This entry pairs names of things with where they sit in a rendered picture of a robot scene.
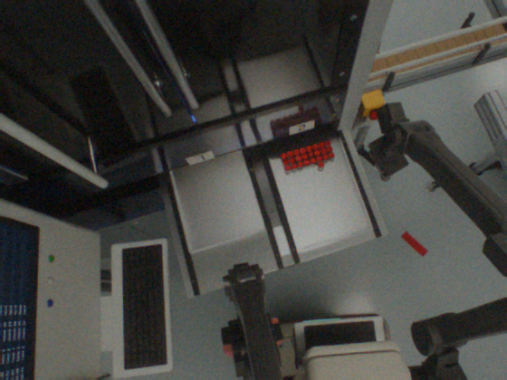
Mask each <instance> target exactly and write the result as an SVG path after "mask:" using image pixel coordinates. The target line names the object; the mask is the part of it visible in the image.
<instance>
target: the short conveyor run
mask: <svg viewBox="0 0 507 380"><path fill-rule="evenodd" d="M474 17H475V13H470V14H469V15H468V18H466V19H465V21H464V23H463V25H462V26H461V28H460V29H459V30H457V31H454V32H451V33H442V34H439V35H437V36H434V37H431V38H427V39H424V40H421V41H418V42H415V43H411V44H407V45H404V46H401V47H397V48H395V49H391V50H389V51H385V52H381V53H379V48H380V44H381V40H380V43H379V46H378V50H377V53H376V55H375V59H374V61H373V64H372V67H371V70H370V75H369V77H368V82H367V85H366V88H367V87H370V86H373V85H376V84H377V85H378V86H379V89H380V91H381V94H382V95H384V94H387V93H390V92H392V91H395V90H401V89H404V88H406V87H410V86H413V85H415V84H418V83H421V82H424V81H430V80H433V79H435V78H438V77H442V76H447V75H451V74H454V73H456V72H459V71H464V70H468V69H471V68H473V67H476V66H479V65H482V64H486V63H488V62H494V61H497V60H500V59H502V58H505V57H507V16H506V15H505V16H502V17H499V18H496V19H493V20H490V21H487V22H483V23H480V24H476V25H472V24H471V21H472V20H473V19H474ZM468 26H469V27H468Z"/></svg>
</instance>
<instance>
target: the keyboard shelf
mask: <svg viewBox="0 0 507 380"><path fill-rule="evenodd" d="M157 244H161V245H162V261H163V281H164V300H165V318H166V337H167V364H166V365H163V366H152V367H145V368H138V369H132V370H124V338H123V294H122V249H123V248H130V247H137V246H151V245H157ZM111 274H112V296H106V297H100V351H101V352H107V351H113V378H122V377H129V376H135V375H147V374H160V373H167V372H171V371H173V369H174V353H173V336H172V318H171V300H170V283H169V265H168V247H167V239H166V238H158V239H152V240H145V241H138V242H125V243H118V244H113V245H112V246H111Z"/></svg>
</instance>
